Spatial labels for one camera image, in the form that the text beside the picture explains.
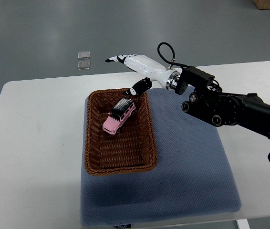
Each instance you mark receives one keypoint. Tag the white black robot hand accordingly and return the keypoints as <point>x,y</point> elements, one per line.
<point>150,70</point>

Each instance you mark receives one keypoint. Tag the pink toy car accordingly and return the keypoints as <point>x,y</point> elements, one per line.
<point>118,116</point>

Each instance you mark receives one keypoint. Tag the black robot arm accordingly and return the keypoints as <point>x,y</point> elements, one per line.
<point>210,104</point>

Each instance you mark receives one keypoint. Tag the brown wicker basket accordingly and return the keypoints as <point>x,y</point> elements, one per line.
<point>132,150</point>

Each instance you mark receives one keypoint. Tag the upper clear floor plate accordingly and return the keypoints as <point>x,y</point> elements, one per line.
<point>83,55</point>

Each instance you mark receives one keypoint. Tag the clear floor plate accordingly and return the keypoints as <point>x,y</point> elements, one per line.
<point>84,65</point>
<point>83,55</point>

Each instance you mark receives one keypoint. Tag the lower clear floor plate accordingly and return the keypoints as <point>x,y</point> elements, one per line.
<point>84,65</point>

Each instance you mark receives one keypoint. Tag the blue grey mat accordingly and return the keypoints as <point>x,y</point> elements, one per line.
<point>192,177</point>

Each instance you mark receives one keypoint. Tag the white table leg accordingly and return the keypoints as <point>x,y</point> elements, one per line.
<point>242,224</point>

